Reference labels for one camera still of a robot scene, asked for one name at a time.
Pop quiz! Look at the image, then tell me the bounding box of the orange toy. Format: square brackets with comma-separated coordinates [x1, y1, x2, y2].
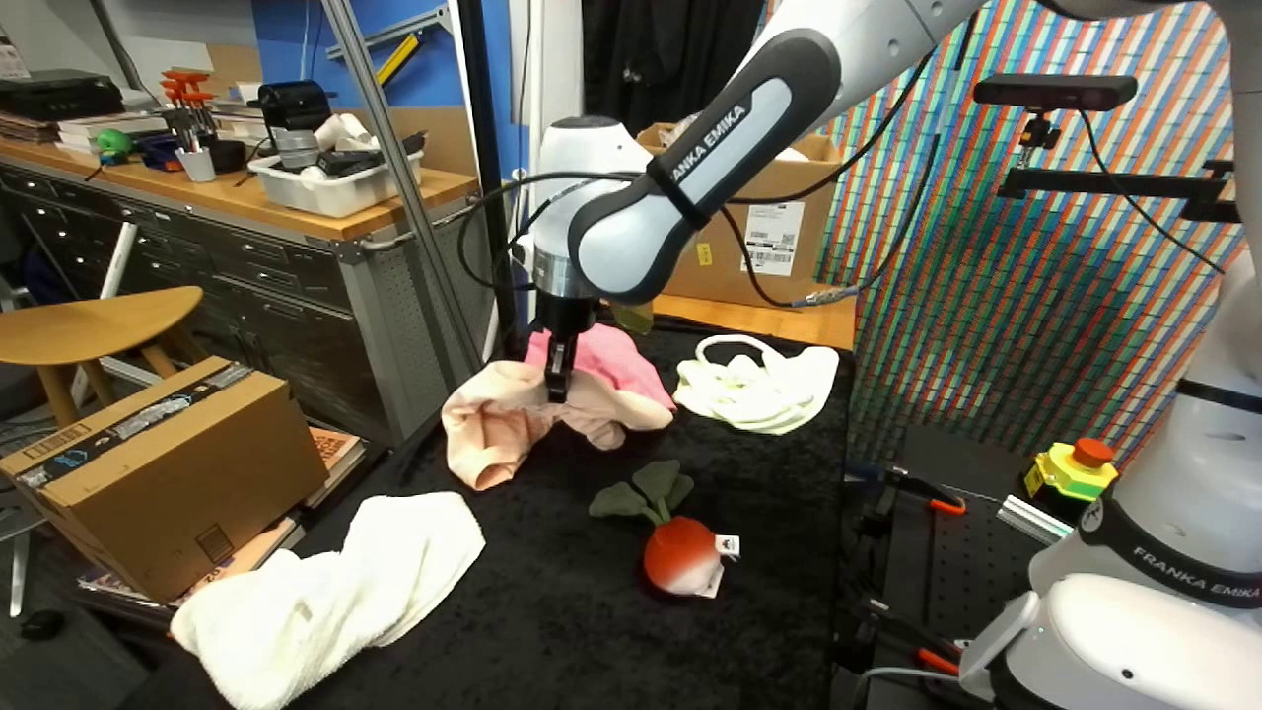
[158, 68, 215, 109]

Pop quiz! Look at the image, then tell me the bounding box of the pink cloth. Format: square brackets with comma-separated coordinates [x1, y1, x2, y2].
[526, 320, 680, 414]

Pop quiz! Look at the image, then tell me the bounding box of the white towel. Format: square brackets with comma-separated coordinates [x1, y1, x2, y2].
[166, 489, 488, 710]

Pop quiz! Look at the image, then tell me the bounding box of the silver metal pole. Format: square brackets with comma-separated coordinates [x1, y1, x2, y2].
[317, 0, 488, 386]

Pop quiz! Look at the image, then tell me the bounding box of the grey workbench with wooden top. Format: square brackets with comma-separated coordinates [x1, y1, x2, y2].
[0, 135, 497, 445]

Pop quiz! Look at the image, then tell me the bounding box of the orange handled clamp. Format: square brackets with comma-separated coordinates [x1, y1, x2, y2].
[852, 595, 964, 681]
[846, 462, 975, 525]

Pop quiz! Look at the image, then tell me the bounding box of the yellow red emergency stop button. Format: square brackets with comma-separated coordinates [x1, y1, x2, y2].
[1023, 435, 1122, 503]

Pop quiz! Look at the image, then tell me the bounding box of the white plastic bin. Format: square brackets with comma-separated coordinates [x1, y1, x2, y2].
[244, 140, 428, 219]

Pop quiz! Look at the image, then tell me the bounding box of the wooden board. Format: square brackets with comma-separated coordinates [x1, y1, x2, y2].
[646, 286, 862, 356]

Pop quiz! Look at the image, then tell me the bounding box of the red stuffed radish toy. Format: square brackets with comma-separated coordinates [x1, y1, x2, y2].
[583, 458, 747, 604]

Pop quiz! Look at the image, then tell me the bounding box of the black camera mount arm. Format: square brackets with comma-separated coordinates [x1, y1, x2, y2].
[997, 156, 1247, 228]

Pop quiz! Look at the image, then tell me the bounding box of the pale green white cloth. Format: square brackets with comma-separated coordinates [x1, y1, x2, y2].
[671, 335, 846, 439]

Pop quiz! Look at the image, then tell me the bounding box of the wooden stool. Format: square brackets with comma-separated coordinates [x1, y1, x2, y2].
[0, 285, 210, 427]

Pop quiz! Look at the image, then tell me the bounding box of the silver tube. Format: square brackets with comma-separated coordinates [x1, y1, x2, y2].
[994, 489, 1082, 542]

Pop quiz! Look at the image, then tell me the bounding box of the cardboard box with black tape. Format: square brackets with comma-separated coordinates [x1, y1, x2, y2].
[0, 352, 330, 608]

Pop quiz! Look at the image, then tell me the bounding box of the labelled cardboard box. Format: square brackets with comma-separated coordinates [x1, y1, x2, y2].
[630, 116, 846, 316]

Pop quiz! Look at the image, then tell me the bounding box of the black bar camera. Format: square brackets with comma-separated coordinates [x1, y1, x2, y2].
[971, 70, 1140, 113]

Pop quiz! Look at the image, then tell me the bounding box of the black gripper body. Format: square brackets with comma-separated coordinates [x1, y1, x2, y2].
[533, 286, 601, 356]

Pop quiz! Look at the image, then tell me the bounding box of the black vertical pole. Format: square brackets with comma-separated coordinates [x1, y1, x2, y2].
[450, 0, 522, 377]

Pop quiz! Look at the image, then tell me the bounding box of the black curtain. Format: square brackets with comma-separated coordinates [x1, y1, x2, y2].
[582, 0, 768, 135]

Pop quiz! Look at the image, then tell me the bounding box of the black flat case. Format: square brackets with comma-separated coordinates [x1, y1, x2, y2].
[0, 70, 132, 126]

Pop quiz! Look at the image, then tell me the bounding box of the colourful patterned backdrop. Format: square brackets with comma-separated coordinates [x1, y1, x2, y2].
[814, 0, 1262, 464]

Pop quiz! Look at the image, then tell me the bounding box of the cream peach cloth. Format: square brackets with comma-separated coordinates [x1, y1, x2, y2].
[437, 356, 681, 495]

